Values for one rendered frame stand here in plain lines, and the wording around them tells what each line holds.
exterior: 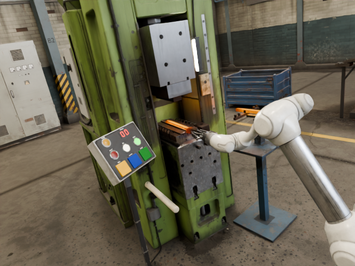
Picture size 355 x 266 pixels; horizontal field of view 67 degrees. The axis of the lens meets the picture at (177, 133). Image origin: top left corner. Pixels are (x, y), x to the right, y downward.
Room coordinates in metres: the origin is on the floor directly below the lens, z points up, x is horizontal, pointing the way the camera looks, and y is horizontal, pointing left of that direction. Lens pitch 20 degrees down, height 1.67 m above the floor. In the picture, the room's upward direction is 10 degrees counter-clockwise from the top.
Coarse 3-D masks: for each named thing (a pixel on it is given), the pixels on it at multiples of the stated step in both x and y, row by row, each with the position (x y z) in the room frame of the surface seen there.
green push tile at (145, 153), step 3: (141, 150) 1.57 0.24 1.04; (144, 150) 1.58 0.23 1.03; (147, 150) 1.60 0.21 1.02; (141, 153) 1.55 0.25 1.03; (144, 153) 1.57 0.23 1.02; (147, 153) 1.58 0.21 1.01; (150, 153) 1.59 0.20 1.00; (144, 156) 1.55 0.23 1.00; (147, 156) 1.57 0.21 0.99; (150, 156) 1.58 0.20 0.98; (144, 159) 1.54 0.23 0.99
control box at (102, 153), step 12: (120, 132) 1.58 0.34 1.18; (132, 132) 1.63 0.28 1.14; (96, 144) 1.43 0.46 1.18; (120, 144) 1.52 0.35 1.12; (132, 144) 1.57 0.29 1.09; (144, 144) 1.62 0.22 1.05; (96, 156) 1.43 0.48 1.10; (108, 156) 1.42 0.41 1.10; (120, 156) 1.46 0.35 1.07; (108, 168) 1.39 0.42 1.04; (132, 168) 1.45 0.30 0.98; (120, 180) 1.36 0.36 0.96
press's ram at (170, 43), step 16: (144, 32) 1.91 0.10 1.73; (160, 32) 1.87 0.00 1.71; (176, 32) 1.93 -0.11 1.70; (144, 48) 1.96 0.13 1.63; (160, 48) 1.86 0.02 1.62; (176, 48) 1.92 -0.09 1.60; (160, 64) 1.85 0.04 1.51; (176, 64) 1.91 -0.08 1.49; (192, 64) 1.97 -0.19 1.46; (160, 80) 1.84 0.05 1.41; (176, 80) 1.90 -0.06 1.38
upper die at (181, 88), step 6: (168, 84) 1.89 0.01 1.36; (174, 84) 1.89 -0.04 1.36; (180, 84) 1.91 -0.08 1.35; (186, 84) 1.94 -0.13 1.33; (156, 90) 2.02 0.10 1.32; (162, 90) 1.93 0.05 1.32; (168, 90) 1.87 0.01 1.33; (174, 90) 1.89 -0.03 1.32; (180, 90) 1.91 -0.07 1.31; (186, 90) 1.94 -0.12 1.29; (162, 96) 1.95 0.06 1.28; (168, 96) 1.87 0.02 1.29; (174, 96) 1.89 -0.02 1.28
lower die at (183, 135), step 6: (162, 120) 2.27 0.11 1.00; (174, 120) 2.24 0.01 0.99; (168, 126) 2.11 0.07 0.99; (174, 126) 2.06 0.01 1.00; (186, 126) 2.02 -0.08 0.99; (192, 126) 2.00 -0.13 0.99; (168, 132) 1.98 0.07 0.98; (174, 132) 1.96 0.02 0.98; (180, 132) 1.91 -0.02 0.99; (186, 132) 1.91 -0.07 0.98; (174, 138) 1.88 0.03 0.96; (180, 138) 1.88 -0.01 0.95; (186, 138) 1.91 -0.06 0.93; (192, 138) 1.93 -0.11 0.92
